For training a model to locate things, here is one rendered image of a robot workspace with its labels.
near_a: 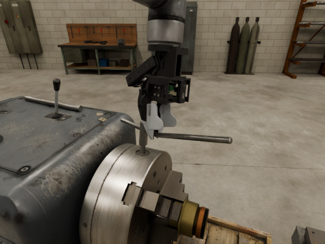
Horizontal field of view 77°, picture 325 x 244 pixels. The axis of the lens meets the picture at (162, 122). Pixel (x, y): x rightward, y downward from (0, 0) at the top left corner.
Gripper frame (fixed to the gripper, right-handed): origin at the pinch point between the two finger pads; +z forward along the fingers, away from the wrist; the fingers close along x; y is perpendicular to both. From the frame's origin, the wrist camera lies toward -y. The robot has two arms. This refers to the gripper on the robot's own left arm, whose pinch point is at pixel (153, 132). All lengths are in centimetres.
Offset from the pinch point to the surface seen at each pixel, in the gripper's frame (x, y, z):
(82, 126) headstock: -7.0, -24.5, 4.0
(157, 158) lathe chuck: 1.4, 0.7, 7.1
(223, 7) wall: 549, -326, -176
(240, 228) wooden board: 30.0, 14.8, 36.6
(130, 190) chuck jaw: -8.3, 2.8, 11.3
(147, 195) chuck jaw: -5.7, 5.6, 12.1
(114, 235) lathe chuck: -13.4, 4.2, 19.1
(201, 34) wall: 523, -374, -103
